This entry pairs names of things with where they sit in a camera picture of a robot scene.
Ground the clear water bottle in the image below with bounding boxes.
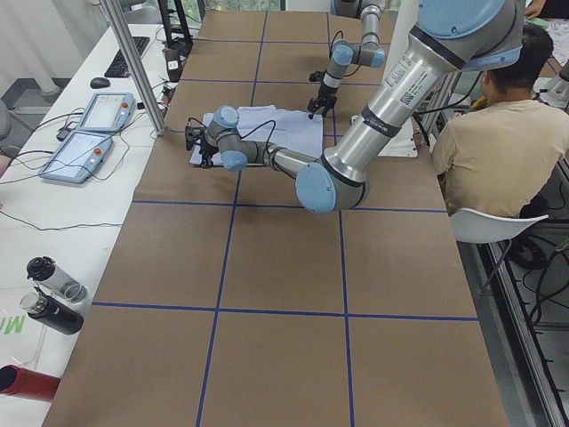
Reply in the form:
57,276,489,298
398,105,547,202
26,256,88,303

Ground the person in beige shirt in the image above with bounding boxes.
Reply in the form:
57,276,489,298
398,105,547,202
431,24,568,217

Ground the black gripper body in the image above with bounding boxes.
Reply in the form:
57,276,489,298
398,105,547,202
307,86,337,119
199,137,219,169

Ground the black keyboard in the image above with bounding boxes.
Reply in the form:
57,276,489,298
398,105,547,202
103,36,152,80

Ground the red cylinder bottle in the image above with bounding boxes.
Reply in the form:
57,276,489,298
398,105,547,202
1,365,60,402

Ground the upper teach pendant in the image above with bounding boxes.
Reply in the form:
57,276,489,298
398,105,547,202
76,93,136,133

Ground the teach pendant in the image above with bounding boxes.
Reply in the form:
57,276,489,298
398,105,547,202
76,93,136,133
37,131,113,184

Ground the lower teach pendant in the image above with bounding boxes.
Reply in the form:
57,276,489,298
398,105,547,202
37,131,113,184

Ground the black water bottle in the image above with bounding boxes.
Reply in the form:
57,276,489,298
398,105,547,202
20,292,84,335

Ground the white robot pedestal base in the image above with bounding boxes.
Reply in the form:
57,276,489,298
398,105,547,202
365,1,418,157

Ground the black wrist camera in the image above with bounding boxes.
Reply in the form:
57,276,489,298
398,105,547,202
309,71,325,83
184,125,205,151

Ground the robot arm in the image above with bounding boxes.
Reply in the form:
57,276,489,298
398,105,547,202
186,1,524,214
307,0,389,118

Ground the white chair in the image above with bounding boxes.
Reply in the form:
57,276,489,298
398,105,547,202
450,208,549,294

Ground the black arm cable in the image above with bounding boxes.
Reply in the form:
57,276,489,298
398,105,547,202
186,116,279,157

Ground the black computer mouse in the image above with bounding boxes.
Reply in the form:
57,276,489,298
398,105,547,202
90,77,110,89

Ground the aluminium frame post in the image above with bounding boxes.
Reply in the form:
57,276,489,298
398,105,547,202
100,0,165,136

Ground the light blue striped shirt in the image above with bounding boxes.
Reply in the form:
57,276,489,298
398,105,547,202
189,105,323,172

